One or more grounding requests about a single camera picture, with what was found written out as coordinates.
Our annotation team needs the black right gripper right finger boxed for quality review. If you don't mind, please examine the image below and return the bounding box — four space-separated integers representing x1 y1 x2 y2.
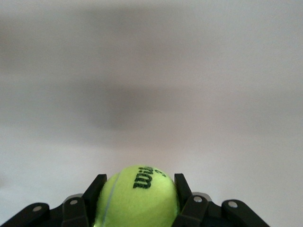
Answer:
172 173 270 227

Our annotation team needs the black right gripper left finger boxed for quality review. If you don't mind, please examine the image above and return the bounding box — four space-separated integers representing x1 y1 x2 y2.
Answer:
0 174 107 227

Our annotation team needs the yellow Wilson tennis ball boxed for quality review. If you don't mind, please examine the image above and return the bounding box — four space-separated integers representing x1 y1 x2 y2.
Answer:
94 165 181 227

